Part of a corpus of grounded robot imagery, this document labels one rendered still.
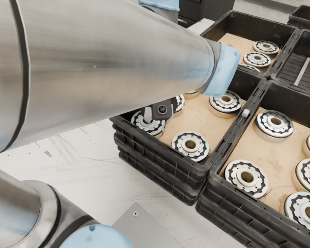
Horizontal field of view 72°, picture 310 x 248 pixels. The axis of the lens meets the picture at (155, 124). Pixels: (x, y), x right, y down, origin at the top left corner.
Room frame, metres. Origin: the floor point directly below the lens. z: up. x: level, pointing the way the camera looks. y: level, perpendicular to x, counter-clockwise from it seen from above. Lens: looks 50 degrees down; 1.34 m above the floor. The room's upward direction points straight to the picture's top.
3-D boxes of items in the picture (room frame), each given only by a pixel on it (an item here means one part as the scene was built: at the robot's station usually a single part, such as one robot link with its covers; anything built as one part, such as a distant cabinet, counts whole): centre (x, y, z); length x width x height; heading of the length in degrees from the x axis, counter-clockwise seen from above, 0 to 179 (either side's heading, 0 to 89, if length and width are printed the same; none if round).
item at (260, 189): (0.23, -0.22, 0.86); 0.10 x 0.10 x 0.01
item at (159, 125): (0.41, 0.02, 0.86); 0.10 x 0.10 x 0.01
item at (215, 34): (0.77, -0.35, 0.87); 0.40 x 0.30 x 0.11; 143
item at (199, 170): (0.45, -0.11, 0.92); 0.40 x 0.30 x 0.02; 143
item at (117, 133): (0.45, -0.11, 0.87); 0.40 x 0.30 x 0.11; 143
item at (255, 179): (0.23, -0.22, 0.86); 0.05 x 0.05 x 0.01
